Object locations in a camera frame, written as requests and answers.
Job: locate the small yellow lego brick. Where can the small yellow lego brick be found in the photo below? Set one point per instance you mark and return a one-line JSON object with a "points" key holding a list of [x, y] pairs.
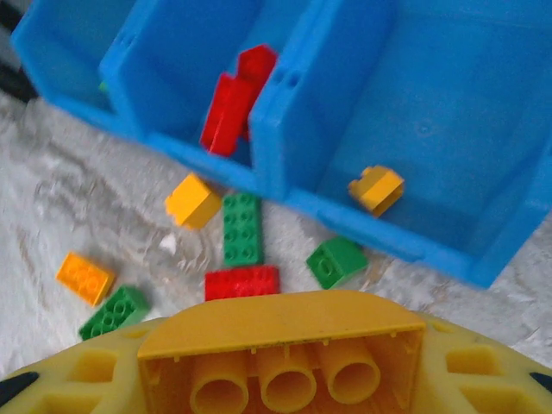
{"points": [[377, 190]]}

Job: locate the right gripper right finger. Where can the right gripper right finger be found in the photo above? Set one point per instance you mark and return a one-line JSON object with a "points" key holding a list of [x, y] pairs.
{"points": [[483, 379]]}

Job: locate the long orange lego brick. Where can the long orange lego brick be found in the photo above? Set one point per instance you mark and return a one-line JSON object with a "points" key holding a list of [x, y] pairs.
{"points": [[85, 278]]}

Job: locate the small green lego brick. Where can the small green lego brick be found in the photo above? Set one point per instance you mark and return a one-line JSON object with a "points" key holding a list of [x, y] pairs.
{"points": [[103, 87], [336, 263]]}

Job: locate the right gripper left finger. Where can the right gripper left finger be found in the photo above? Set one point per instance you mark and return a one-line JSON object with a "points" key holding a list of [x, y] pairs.
{"points": [[64, 384]]}

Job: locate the red lego brick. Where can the red lego brick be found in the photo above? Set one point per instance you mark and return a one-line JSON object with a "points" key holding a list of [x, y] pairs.
{"points": [[256, 64], [241, 282], [226, 114]]}

